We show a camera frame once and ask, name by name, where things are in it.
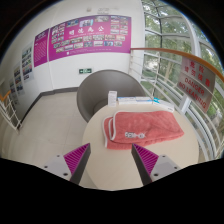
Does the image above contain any white photo board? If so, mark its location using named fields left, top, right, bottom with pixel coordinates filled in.
left=13, top=63, right=26, bottom=96
left=21, top=41, right=35, bottom=84

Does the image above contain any coral pink towel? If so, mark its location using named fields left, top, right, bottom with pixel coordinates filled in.
left=102, top=109, right=185, bottom=150

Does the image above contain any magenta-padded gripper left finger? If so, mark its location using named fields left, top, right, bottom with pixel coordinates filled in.
left=43, top=142, right=92, bottom=186

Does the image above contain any grey red-lettered warning sign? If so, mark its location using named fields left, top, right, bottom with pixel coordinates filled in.
left=177, top=56, right=216, bottom=114

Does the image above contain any short white stair railing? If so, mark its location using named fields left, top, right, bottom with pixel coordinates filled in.
left=0, top=90, right=23, bottom=131

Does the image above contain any narrow magenta text poster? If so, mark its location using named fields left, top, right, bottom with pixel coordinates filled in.
left=33, top=28, right=50, bottom=68

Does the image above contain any large magenta photo poster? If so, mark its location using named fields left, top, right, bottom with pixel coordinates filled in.
left=48, top=14, right=132, bottom=62

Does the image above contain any green exit sign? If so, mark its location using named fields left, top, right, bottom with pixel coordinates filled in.
left=78, top=67, right=93, bottom=75

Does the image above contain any upright small white box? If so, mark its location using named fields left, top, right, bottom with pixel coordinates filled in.
left=107, top=90, right=118, bottom=108

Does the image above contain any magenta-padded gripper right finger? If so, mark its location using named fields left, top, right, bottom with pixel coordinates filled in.
left=131, top=143, right=182, bottom=187

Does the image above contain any grey tub chair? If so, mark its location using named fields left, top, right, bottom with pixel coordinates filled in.
left=76, top=69, right=148, bottom=124

